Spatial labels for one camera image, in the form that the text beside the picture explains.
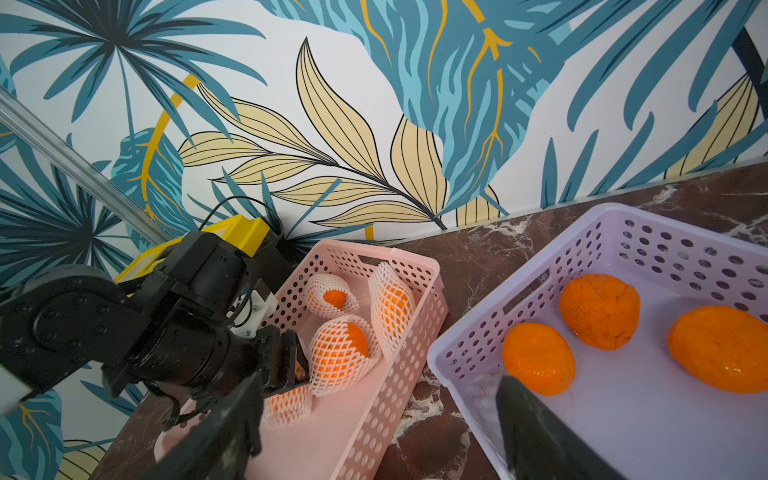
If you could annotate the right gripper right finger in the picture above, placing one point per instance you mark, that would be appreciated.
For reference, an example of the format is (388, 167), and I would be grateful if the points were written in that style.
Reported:
(538, 445)

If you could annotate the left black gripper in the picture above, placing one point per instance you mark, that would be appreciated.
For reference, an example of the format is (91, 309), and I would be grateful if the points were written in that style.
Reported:
(274, 357)

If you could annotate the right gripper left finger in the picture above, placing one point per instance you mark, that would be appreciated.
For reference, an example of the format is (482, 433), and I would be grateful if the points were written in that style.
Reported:
(221, 446)

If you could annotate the netted orange end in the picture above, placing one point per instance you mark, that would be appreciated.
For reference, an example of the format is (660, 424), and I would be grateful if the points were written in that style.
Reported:
(287, 408)

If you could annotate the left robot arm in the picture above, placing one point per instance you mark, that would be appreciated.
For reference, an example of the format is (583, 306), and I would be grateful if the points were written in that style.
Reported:
(173, 326)

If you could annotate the pink perforated basket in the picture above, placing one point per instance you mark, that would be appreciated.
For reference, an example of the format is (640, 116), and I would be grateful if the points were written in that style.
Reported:
(347, 434)

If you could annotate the yellow black toolbox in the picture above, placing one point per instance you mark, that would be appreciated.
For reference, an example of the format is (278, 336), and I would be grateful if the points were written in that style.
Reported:
(248, 242)

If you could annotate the purple perforated basket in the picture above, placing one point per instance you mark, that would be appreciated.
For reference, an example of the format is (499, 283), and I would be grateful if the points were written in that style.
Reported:
(635, 407)

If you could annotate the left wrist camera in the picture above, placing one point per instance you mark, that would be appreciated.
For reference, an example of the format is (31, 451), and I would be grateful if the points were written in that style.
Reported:
(254, 312)

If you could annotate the left aluminium corner post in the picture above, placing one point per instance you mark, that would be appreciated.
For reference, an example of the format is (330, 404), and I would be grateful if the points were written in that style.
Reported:
(40, 137)

